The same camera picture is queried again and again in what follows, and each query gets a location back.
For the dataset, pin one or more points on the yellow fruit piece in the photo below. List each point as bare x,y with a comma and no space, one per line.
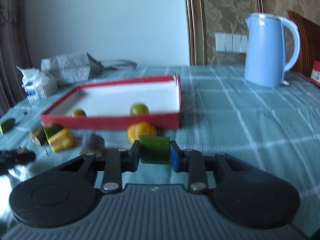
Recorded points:
61,140
140,130

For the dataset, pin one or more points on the red cardboard box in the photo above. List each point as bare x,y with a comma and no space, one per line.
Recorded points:
112,122

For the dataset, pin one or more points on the large green tomato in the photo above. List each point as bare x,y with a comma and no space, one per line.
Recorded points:
139,109

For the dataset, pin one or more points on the white wall switch panel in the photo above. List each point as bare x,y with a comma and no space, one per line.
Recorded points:
230,42

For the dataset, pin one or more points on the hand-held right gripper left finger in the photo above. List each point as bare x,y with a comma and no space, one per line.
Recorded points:
134,160

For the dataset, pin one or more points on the small brown pear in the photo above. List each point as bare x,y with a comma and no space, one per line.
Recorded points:
37,136

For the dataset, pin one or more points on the light blue electric kettle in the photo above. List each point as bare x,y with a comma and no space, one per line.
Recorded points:
262,50

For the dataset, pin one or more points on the small green tomato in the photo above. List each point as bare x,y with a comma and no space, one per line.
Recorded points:
78,113

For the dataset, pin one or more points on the wooden wall trim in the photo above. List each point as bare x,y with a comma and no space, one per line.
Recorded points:
195,22

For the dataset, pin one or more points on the long green cucumber half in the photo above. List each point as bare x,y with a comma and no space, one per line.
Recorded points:
6,125

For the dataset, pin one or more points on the brown curtain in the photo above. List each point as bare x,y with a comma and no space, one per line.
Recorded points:
11,42

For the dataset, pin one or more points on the grey patterned gift bag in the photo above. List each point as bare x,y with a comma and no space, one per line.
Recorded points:
70,66

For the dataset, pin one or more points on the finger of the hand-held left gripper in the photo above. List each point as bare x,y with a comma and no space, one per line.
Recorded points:
17,156

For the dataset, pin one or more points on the green cucumber piece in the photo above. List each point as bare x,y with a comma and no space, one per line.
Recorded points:
51,130
153,150

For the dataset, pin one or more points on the white tissue pack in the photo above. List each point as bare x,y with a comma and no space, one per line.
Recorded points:
37,85

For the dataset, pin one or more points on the dark cylinder with yellow cut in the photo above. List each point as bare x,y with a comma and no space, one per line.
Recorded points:
92,142

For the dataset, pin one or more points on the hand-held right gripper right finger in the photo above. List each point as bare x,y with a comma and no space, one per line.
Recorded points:
175,158

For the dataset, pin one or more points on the small red carton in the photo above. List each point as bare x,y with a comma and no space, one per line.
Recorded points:
316,73

